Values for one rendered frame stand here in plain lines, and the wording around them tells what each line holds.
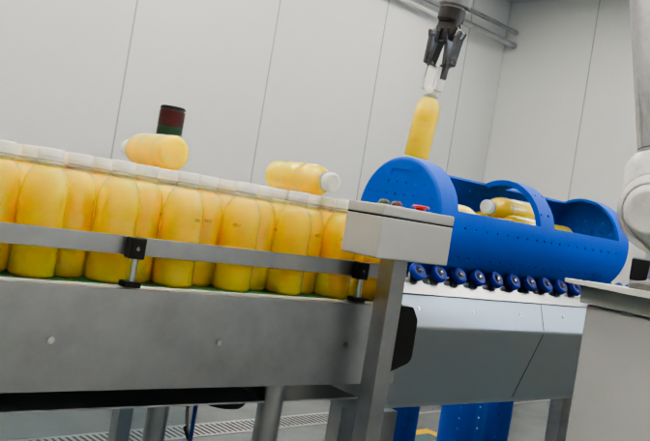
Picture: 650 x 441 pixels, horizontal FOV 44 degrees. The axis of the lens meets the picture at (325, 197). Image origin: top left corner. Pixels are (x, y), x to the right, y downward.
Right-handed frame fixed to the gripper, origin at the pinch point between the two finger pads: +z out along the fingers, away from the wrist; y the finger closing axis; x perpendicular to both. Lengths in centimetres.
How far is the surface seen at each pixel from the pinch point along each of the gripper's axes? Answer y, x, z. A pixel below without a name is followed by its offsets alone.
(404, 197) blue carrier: -23.1, 20.7, 32.3
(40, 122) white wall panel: 314, 11, 59
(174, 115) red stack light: 10, 69, 27
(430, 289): -35, 16, 52
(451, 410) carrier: 43, -93, 119
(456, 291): -34, 7, 52
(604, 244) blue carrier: -31, -52, 33
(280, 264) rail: -47, 69, 47
